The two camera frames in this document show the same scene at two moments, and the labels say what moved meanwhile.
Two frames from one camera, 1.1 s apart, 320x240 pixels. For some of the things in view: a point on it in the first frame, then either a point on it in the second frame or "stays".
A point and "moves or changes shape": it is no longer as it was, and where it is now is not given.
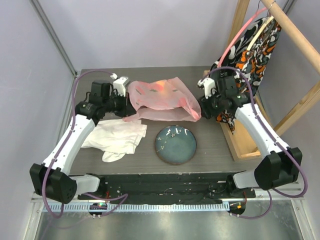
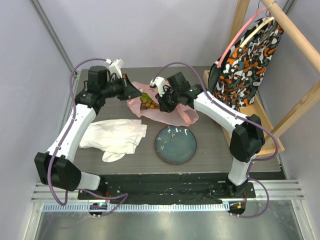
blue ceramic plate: (175, 144) stays
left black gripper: (127, 108) to (129, 91)
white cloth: (115, 138) stays
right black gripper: (206, 107) to (164, 103)
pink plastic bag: (163, 98) moves or changes shape
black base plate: (166, 189) stays
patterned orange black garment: (246, 58) stays
